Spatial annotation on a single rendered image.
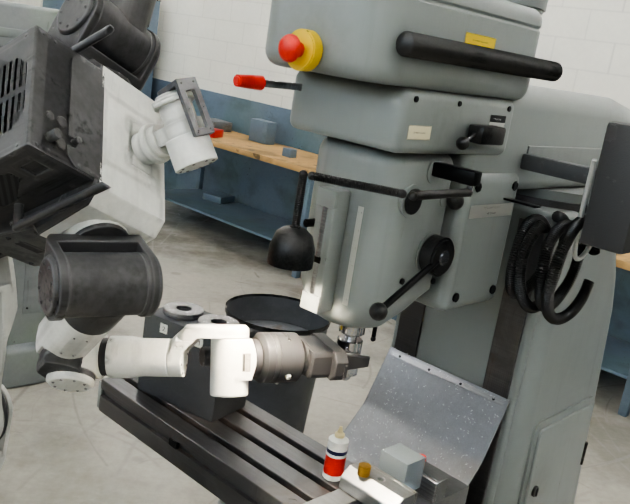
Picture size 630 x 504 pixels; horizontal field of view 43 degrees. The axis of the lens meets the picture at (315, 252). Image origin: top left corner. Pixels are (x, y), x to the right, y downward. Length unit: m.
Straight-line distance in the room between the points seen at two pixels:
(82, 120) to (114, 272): 0.22
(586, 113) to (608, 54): 4.02
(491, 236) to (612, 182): 0.25
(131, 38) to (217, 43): 6.89
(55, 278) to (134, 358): 0.33
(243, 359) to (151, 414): 0.47
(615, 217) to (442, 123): 0.33
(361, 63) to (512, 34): 0.35
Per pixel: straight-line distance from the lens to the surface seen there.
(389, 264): 1.32
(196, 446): 1.67
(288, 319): 3.78
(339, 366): 1.40
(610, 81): 5.76
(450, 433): 1.77
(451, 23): 1.26
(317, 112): 1.32
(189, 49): 8.57
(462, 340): 1.77
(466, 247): 1.46
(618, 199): 1.40
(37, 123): 1.11
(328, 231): 1.30
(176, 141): 1.18
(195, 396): 1.76
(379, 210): 1.29
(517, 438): 1.78
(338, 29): 1.18
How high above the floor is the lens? 1.76
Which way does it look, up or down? 14 degrees down
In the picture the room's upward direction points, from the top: 9 degrees clockwise
